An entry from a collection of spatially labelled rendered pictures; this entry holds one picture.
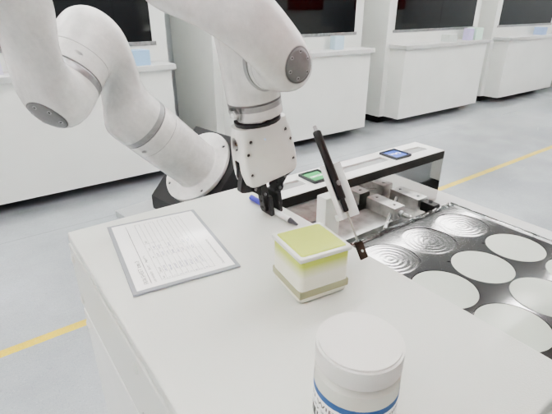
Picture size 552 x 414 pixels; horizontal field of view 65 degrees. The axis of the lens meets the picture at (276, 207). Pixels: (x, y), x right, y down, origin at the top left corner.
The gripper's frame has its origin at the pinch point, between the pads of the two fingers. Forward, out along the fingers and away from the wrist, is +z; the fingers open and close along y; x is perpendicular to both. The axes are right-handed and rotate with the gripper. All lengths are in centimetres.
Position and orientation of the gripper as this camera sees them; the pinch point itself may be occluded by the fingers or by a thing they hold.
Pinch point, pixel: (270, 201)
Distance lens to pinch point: 75.8
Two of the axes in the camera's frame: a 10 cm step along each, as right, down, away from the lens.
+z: 1.4, 8.5, 5.0
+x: -5.9, -3.4, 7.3
